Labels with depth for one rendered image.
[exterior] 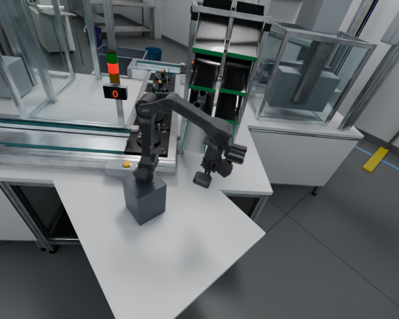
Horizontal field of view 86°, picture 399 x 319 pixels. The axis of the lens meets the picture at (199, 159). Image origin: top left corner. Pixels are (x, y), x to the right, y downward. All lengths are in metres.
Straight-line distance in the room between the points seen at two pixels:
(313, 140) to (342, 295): 1.29
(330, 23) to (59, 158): 1.93
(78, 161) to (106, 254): 0.53
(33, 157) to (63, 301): 1.01
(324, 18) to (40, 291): 2.69
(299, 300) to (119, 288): 1.49
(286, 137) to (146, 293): 1.64
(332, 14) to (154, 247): 1.83
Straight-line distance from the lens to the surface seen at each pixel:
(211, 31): 1.13
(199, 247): 1.01
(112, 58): 1.25
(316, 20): 1.92
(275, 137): 2.03
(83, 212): 1.15
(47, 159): 1.36
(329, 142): 2.31
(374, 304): 2.45
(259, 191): 1.30
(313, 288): 2.20
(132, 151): 1.24
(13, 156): 1.45
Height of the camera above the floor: 1.76
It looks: 41 degrees down
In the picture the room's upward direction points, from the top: 10 degrees clockwise
